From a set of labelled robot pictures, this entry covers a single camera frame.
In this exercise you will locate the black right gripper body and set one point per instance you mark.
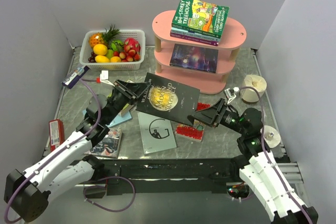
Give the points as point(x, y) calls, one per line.
point(216, 123)

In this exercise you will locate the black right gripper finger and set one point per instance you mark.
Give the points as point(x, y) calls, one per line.
point(203, 117)
point(204, 110)

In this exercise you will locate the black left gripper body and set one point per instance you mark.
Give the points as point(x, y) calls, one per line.
point(122, 93)

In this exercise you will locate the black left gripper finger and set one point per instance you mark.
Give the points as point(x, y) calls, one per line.
point(138, 89)
point(123, 86)

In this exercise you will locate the black Moon and Sixpence book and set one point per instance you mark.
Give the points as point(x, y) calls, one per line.
point(169, 100)

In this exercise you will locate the dark purple book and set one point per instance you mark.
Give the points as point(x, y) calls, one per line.
point(194, 58)

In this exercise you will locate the light blue 143-storey treehouse book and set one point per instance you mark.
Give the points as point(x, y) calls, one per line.
point(192, 34)

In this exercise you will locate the purple 117-storey treehouse book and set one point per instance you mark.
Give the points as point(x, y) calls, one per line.
point(202, 41)

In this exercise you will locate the green 104-storey treehouse book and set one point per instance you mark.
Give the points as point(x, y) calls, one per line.
point(200, 17)

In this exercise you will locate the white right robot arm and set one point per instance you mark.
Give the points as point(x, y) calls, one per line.
point(256, 164)

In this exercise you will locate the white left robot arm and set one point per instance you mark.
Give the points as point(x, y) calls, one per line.
point(30, 192)

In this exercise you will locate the red book under green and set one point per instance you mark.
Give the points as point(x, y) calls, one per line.
point(194, 133)

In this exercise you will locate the light blue cat book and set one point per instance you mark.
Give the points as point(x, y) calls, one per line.
point(118, 120)

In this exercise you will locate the beige paper roll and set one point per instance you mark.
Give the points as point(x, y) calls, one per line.
point(253, 84)

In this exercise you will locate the grey thin booklet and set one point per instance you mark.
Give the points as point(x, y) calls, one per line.
point(156, 134)

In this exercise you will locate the yellow mango toy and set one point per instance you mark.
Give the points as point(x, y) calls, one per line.
point(101, 59)

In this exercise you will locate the pink dragon fruit toy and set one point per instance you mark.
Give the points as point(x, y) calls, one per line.
point(131, 44)

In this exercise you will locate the orange toy fruit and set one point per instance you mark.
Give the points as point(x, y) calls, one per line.
point(100, 49)

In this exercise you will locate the white plastic fruit basket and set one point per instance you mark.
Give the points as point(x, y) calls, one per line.
point(119, 59)

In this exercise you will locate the floral Little Women book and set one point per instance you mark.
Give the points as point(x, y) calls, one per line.
point(109, 146)

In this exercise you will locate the purple white toothpaste box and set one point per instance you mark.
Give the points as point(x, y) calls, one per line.
point(72, 78)

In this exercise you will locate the blue wrapped tissue roll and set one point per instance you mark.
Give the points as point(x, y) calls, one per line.
point(271, 136)

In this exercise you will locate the toy pineapple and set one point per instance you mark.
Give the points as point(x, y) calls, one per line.
point(103, 37)

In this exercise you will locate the pink three-tier shelf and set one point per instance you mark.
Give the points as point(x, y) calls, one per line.
point(234, 35)

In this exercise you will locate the red box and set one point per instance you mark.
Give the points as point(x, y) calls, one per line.
point(56, 134)

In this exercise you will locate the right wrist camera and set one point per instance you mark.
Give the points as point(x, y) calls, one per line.
point(231, 94)

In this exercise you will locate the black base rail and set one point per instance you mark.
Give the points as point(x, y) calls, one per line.
point(124, 176)

